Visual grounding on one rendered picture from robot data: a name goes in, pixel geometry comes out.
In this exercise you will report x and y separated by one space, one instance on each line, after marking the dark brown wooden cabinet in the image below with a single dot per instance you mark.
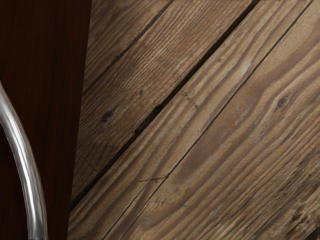
50 75

